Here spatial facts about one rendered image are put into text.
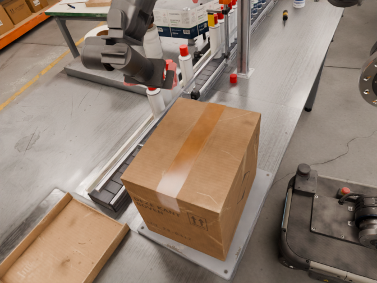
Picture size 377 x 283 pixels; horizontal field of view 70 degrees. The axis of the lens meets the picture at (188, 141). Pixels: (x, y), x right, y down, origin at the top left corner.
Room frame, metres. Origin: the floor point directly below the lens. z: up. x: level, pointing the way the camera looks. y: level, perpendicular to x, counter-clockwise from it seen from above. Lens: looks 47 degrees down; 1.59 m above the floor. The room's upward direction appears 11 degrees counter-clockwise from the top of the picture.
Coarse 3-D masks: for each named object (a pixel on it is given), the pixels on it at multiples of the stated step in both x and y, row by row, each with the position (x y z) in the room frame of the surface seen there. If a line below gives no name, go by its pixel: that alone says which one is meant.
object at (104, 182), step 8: (232, 32) 1.26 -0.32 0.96; (224, 40) 1.19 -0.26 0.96; (208, 64) 1.04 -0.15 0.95; (200, 72) 0.98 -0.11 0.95; (192, 80) 0.93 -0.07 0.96; (184, 88) 0.88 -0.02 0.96; (176, 96) 0.84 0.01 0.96; (168, 104) 0.80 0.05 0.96; (160, 120) 0.73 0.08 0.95; (152, 128) 0.69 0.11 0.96; (144, 136) 0.66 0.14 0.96; (136, 144) 0.63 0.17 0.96; (128, 152) 0.60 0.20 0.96; (120, 160) 0.57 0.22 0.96; (112, 176) 0.52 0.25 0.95; (104, 184) 0.49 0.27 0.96
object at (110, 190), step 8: (264, 8) 1.64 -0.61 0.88; (256, 16) 1.55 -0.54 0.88; (232, 48) 1.25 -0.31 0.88; (216, 64) 1.14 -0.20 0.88; (208, 72) 1.08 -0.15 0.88; (200, 80) 1.03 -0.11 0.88; (200, 88) 0.97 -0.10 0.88; (184, 96) 0.94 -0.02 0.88; (136, 152) 0.67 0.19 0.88; (128, 160) 0.64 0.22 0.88; (112, 168) 0.61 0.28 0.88; (120, 168) 0.61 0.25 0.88; (120, 176) 0.57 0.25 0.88; (112, 184) 0.55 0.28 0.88; (120, 184) 0.54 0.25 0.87; (96, 192) 0.53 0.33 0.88; (104, 192) 0.52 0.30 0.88; (112, 192) 0.51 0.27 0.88; (104, 200) 0.49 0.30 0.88
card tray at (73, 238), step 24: (48, 216) 0.48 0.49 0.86; (72, 216) 0.48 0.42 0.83; (96, 216) 0.47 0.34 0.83; (24, 240) 0.41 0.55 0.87; (48, 240) 0.41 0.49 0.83; (72, 240) 0.40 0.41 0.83; (96, 240) 0.38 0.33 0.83; (120, 240) 0.37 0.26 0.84; (0, 264) 0.35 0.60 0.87; (24, 264) 0.35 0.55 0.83; (48, 264) 0.34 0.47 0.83; (72, 264) 0.32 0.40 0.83; (96, 264) 0.30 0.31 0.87
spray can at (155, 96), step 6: (150, 90) 0.78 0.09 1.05; (156, 90) 0.78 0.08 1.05; (150, 96) 0.77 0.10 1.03; (156, 96) 0.77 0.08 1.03; (150, 102) 0.78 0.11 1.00; (156, 102) 0.77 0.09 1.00; (162, 102) 0.78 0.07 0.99; (156, 108) 0.77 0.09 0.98; (162, 108) 0.78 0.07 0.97; (156, 114) 0.77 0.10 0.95
